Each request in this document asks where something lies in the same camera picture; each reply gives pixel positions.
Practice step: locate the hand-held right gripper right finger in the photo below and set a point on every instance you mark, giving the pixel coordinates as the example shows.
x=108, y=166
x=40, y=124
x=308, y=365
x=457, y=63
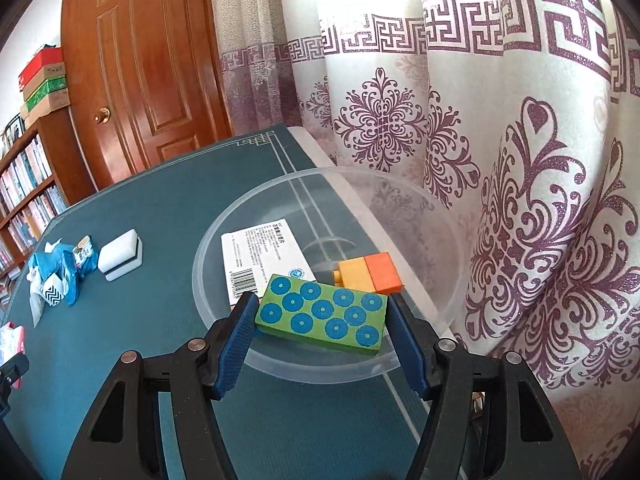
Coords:
x=407, y=350

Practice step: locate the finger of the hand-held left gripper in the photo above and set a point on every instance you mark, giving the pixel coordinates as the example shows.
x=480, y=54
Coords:
x=12, y=375

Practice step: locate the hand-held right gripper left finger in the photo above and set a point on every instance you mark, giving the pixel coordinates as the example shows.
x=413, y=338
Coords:
x=232, y=350

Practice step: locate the green block with blue circles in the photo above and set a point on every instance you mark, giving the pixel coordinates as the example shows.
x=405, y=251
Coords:
x=320, y=317

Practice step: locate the clear plastic bowl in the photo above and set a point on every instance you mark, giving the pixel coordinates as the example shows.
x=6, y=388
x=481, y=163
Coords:
x=430, y=240

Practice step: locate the blue cloth-like packet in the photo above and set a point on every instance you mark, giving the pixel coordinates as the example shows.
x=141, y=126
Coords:
x=47, y=265

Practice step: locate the pink and white packet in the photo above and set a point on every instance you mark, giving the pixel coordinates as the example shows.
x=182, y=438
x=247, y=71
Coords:
x=12, y=337

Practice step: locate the orange block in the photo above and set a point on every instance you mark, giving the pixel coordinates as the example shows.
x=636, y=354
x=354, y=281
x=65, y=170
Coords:
x=384, y=272

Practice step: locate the black-white zigzag small packet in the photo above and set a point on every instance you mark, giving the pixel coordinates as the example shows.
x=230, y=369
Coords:
x=54, y=295

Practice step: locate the white medicine box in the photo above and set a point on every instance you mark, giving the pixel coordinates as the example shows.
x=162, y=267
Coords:
x=260, y=255

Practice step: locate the small blue snack packet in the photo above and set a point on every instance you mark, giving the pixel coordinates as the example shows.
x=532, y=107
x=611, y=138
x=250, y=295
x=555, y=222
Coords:
x=85, y=255

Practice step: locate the white board eraser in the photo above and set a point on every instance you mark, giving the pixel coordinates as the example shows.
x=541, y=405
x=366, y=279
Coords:
x=120, y=255

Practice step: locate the teal table mat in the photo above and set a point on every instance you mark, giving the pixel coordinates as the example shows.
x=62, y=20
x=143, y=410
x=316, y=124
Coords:
x=150, y=210

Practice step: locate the row of books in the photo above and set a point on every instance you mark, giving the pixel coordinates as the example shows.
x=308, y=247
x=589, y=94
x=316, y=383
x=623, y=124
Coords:
x=25, y=185

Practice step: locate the wooden bookshelf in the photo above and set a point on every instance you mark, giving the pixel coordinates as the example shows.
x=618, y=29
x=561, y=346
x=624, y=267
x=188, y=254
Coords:
x=65, y=160

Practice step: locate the white curtain with purple pattern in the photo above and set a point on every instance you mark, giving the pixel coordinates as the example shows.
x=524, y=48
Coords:
x=450, y=110

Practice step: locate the brass door knob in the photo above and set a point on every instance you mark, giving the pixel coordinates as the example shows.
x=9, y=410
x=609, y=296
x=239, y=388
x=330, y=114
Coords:
x=102, y=116

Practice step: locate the brown wooden door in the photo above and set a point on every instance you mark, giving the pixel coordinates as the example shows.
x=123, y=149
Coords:
x=150, y=60

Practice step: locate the brown cardboard box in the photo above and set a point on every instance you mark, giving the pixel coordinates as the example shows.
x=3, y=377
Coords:
x=54, y=72

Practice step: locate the red box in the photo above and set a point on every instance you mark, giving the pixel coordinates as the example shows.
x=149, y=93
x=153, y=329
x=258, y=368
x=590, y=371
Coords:
x=37, y=65

